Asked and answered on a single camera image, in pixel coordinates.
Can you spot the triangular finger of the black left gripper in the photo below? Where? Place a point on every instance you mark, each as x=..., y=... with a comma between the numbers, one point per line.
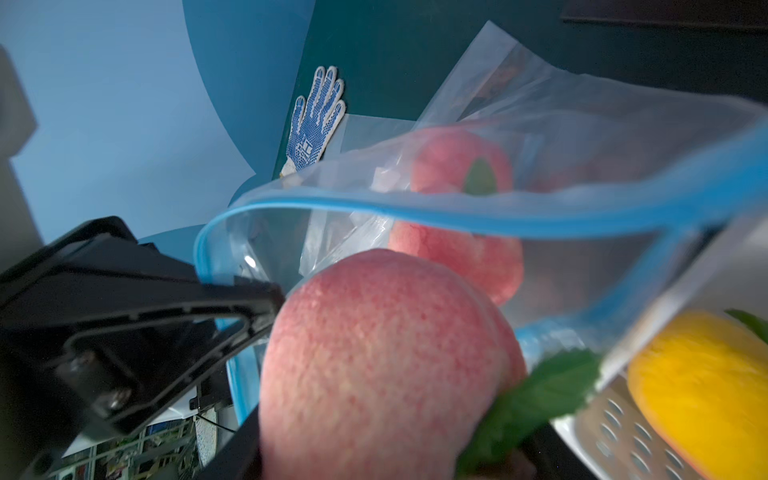
x=104, y=333

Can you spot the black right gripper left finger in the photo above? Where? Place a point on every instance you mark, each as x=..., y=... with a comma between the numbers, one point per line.
x=240, y=459

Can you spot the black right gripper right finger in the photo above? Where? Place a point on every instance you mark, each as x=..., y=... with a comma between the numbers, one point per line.
x=552, y=458

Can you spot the pink peach large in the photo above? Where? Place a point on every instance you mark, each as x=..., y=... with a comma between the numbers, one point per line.
x=389, y=366

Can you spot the clear zip-top bag blue zipper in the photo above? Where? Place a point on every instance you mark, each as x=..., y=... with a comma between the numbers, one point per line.
x=614, y=201

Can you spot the orange peach basket front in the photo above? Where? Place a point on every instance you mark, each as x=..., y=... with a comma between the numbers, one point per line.
x=701, y=383

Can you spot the pink peach upper left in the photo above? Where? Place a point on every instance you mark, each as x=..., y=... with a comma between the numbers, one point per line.
x=457, y=173

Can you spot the white perforated plastic basket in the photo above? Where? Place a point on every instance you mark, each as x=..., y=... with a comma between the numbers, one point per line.
x=610, y=437

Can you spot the blue dotted work glove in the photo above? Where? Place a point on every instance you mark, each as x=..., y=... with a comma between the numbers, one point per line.
x=314, y=120

